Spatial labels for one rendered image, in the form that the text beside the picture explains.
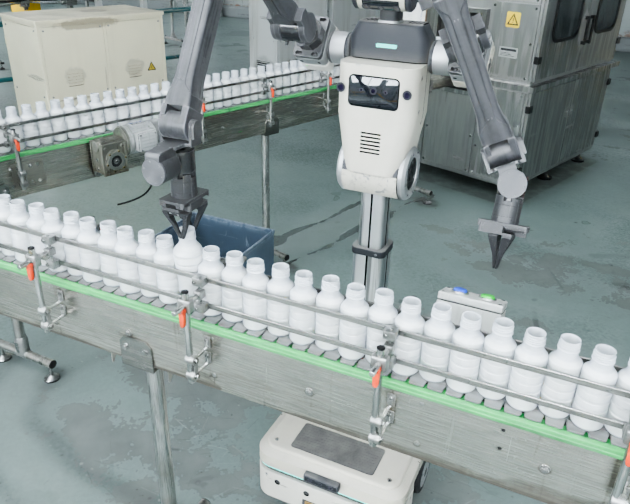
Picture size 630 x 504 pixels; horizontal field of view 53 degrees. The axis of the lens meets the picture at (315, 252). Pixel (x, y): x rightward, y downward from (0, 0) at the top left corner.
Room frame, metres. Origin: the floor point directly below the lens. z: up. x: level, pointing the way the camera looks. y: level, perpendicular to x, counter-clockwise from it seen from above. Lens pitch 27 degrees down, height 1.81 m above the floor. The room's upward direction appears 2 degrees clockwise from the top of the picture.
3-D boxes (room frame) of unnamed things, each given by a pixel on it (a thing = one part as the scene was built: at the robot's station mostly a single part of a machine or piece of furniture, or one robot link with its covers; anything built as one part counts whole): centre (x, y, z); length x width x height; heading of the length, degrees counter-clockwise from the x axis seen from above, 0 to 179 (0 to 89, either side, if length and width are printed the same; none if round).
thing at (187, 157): (1.29, 0.29, 1.37); 0.07 x 0.06 x 0.07; 156
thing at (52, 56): (5.39, 1.91, 0.59); 1.10 x 0.62 x 1.18; 137
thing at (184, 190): (1.30, 0.29, 1.31); 0.10 x 0.07 x 0.07; 155
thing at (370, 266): (1.80, -0.18, 0.74); 0.11 x 0.11 x 0.40; 65
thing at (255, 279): (1.22, 0.13, 1.08); 0.06 x 0.06 x 0.17
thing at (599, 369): (0.93, -0.52, 1.08); 0.06 x 0.06 x 0.17
